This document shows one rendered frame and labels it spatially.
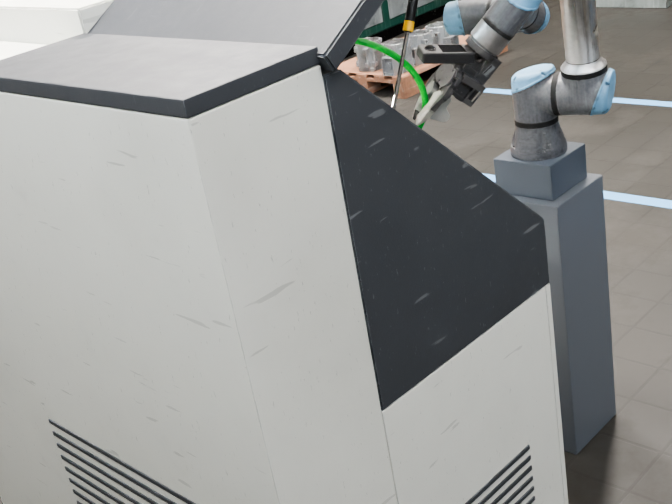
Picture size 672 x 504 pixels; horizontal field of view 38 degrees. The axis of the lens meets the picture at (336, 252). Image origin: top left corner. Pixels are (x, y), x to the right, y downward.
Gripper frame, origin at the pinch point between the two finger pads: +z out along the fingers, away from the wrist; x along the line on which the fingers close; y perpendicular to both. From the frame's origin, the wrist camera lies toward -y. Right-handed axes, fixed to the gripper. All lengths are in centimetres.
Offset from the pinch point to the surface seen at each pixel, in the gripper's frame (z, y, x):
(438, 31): 60, 210, 428
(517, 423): 40, 52, -34
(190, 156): 8, -55, -54
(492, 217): 3.7, 16.1, -23.0
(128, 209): 29, -54, -39
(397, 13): 91, 240, 566
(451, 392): 35, 24, -42
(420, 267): 14.7, 0.8, -37.0
